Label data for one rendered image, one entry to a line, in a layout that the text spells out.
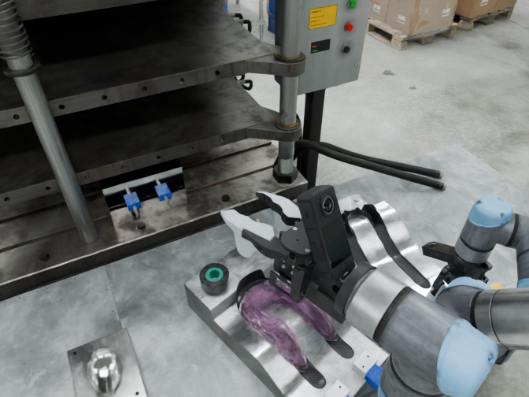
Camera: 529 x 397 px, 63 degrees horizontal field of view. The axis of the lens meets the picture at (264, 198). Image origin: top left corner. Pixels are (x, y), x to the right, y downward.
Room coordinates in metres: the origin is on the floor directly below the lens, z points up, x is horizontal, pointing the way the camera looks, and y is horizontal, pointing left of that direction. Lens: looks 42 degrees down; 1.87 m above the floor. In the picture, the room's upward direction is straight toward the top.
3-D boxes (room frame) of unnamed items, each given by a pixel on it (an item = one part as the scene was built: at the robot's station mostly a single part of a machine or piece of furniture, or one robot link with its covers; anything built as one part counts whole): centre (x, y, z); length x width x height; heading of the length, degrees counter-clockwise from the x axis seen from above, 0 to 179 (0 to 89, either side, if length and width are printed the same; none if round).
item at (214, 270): (0.72, 0.14, 0.93); 0.08 x 0.08 x 0.04
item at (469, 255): (0.66, -0.48, 1.12); 0.08 x 0.08 x 0.05
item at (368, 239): (0.86, -0.33, 0.87); 0.50 x 0.26 x 0.14; 27
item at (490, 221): (0.65, -0.49, 1.20); 0.09 x 0.08 x 0.11; 68
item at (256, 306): (0.62, -0.05, 0.90); 0.26 x 0.18 x 0.08; 44
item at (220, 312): (0.62, -0.05, 0.86); 0.50 x 0.26 x 0.11; 44
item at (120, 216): (1.33, 0.52, 0.87); 0.50 x 0.27 x 0.17; 27
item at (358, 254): (0.84, -0.33, 0.92); 0.35 x 0.16 x 0.09; 27
